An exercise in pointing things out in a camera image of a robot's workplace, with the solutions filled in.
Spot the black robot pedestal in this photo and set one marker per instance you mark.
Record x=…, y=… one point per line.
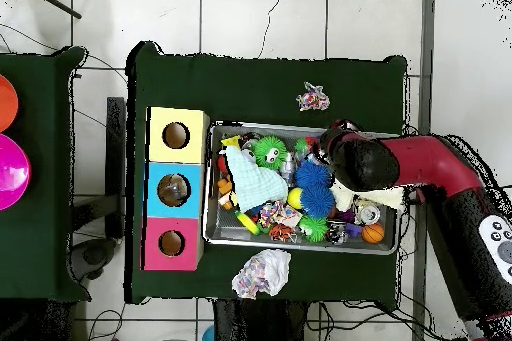
x=256, y=325

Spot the orange striped tiger toy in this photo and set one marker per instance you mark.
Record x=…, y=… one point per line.
x=282, y=233

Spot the orange plastic building block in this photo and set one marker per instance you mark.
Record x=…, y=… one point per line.
x=228, y=190

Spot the small orange basketball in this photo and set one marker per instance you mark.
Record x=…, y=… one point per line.
x=373, y=232

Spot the black rod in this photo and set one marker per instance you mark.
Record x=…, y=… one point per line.
x=52, y=1

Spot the grey robot toy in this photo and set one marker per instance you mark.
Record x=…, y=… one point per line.
x=288, y=168

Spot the crushed silver can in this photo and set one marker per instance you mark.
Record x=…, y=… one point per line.
x=368, y=214

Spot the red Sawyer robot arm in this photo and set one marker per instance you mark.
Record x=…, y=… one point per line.
x=432, y=165

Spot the side table with green cloth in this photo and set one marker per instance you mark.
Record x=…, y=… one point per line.
x=40, y=229

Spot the mint green waffle cloth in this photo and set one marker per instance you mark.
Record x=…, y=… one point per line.
x=256, y=177

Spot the blue spiky ball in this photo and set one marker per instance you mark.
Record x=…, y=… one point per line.
x=316, y=189

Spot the green fuzzy toy with eyes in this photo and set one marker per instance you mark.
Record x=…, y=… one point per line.
x=270, y=150

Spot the yellow cheese wedge toy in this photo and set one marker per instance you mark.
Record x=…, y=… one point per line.
x=230, y=142

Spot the pink bowl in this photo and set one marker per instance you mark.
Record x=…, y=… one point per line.
x=12, y=171

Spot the yellow ball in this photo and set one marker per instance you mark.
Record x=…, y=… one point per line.
x=294, y=198

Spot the wooden box with three holes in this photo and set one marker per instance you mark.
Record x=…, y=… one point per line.
x=157, y=197

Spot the orange bowl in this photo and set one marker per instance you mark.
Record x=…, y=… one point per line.
x=6, y=102

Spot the red ball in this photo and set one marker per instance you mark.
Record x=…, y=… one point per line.
x=223, y=163

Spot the cream waffle cloth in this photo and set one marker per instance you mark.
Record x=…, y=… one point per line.
x=376, y=198

